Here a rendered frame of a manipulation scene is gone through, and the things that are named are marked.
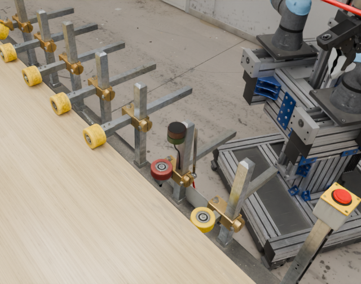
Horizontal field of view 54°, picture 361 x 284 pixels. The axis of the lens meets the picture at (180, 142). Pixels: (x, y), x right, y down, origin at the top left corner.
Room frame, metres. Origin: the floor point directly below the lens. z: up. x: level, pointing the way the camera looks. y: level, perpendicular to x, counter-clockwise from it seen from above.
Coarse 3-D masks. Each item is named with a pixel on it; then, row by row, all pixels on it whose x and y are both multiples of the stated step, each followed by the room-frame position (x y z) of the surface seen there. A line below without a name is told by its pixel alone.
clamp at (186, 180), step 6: (174, 162) 0.93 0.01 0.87; (174, 168) 0.90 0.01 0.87; (174, 174) 0.88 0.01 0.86; (186, 174) 0.88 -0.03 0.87; (174, 180) 0.88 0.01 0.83; (180, 180) 0.86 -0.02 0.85; (186, 180) 0.85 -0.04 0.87; (192, 180) 0.87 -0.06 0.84; (180, 186) 0.86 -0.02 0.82; (186, 186) 0.85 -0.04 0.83
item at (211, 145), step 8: (232, 128) 1.18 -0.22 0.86; (224, 136) 1.12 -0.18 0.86; (232, 136) 1.15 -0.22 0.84; (208, 144) 1.06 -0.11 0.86; (216, 144) 1.07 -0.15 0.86; (192, 152) 1.01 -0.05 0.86; (200, 152) 1.01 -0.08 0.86; (208, 152) 1.04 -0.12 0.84; (192, 160) 0.97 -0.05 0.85; (160, 184) 0.85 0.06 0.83
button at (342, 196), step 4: (336, 192) 0.55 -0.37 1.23; (340, 192) 0.55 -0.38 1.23; (344, 192) 0.55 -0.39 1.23; (348, 192) 0.55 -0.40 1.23; (336, 196) 0.54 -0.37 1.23; (340, 196) 0.54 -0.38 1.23; (344, 196) 0.54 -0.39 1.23; (348, 196) 0.54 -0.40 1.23; (340, 200) 0.53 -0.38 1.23; (344, 200) 0.53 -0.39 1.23; (348, 200) 0.53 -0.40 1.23
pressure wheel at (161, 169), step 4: (156, 160) 0.90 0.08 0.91; (160, 160) 0.90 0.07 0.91; (164, 160) 0.90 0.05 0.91; (152, 164) 0.88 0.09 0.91; (156, 164) 0.88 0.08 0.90; (160, 164) 0.88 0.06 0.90; (164, 164) 0.88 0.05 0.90; (168, 164) 0.88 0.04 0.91; (152, 168) 0.85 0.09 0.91; (156, 168) 0.86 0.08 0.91; (160, 168) 0.86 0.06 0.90; (164, 168) 0.86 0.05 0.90; (168, 168) 0.86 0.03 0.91; (172, 168) 0.87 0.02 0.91; (152, 172) 0.84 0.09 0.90; (156, 172) 0.84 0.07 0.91; (160, 172) 0.84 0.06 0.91; (164, 172) 0.84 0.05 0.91; (168, 172) 0.84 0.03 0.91; (152, 176) 0.84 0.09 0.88; (156, 176) 0.83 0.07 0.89; (160, 176) 0.83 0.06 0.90; (164, 176) 0.83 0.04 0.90; (168, 176) 0.84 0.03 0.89
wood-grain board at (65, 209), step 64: (0, 64) 1.42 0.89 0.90; (0, 128) 0.98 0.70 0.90; (64, 128) 1.02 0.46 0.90; (0, 192) 0.69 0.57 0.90; (64, 192) 0.71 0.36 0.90; (128, 192) 0.74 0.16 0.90; (0, 256) 0.47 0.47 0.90; (64, 256) 0.49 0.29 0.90; (128, 256) 0.51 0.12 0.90; (192, 256) 0.53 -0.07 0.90
